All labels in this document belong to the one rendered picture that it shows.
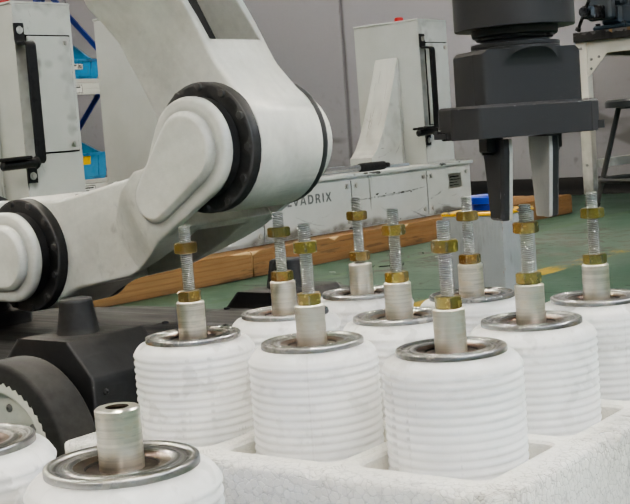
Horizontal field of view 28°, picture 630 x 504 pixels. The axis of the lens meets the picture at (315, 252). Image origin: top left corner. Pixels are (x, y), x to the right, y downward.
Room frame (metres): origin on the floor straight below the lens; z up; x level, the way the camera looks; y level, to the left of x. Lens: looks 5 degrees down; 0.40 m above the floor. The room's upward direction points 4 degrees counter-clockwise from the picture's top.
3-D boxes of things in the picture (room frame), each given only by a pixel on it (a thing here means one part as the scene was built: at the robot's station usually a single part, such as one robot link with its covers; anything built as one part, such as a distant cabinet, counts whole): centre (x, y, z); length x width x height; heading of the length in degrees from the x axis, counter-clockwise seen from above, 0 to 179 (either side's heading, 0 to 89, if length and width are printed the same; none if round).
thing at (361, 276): (1.17, -0.04, 0.26); 0.02 x 0.02 x 0.03
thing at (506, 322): (0.93, -0.16, 0.25); 0.08 x 0.08 x 0.01
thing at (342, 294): (1.17, -0.04, 0.25); 0.08 x 0.08 x 0.01
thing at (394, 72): (4.35, 0.08, 0.45); 1.51 x 0.57 x 0.74; 141
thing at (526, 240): (0.93, -0.16, 0.30); 0.01 x 0.01 x 0.08
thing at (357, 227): (1.17, -0.04, 0.31); 0.01 x 0.01 x 0.08
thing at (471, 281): (1.10, -0.14, 0.26); 0.02 x 0.02 x 0.03
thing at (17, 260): (1.65, 0.36, 0.28); 0.21 x 0.20 x 0.13; 51
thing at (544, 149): (0.94, -0.18, 0.36); 0.03 x 0.02 x 0.06; 18
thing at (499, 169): (0.93, -0.14, 0.36); 0.03 x 0.02 x 0.06; 18
